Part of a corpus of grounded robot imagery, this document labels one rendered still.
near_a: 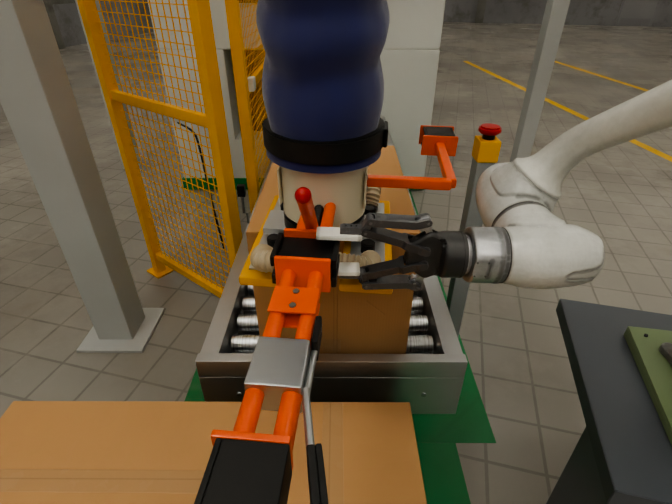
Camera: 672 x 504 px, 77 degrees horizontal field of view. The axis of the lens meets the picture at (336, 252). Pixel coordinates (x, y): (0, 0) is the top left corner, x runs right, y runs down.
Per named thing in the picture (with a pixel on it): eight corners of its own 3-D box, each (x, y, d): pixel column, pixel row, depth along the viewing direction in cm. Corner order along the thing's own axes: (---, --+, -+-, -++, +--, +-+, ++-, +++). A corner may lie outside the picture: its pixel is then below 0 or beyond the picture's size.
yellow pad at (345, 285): (349, 205, 107) (350, 187, 104) (389, 207, 107) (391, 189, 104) (338, 292, 79) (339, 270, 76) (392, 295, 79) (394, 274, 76)
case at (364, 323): (285, 242, 169) (278, 144, 147) (386, 243, 168) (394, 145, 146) (261, 356, 118) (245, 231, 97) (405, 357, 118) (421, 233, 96)
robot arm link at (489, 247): (501, 295, 66) (463, 294, 66) (484, 262, 74) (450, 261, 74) (516, 246, 61) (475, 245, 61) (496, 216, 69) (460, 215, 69)
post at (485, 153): (435, 351, 194) (474, 135, 140) (450, 351, 194) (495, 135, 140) (438, 363, 188) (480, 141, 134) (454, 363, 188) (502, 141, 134)
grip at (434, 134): (418, 143, 114) (420, 124, 111) (450, 144, 114) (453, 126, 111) (420, 155, 107) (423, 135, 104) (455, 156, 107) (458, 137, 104)
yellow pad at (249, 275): (275, 201, 108) (273, 183, 106) (314, 203, 108) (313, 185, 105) (238, 285, 81) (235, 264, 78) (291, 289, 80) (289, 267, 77)
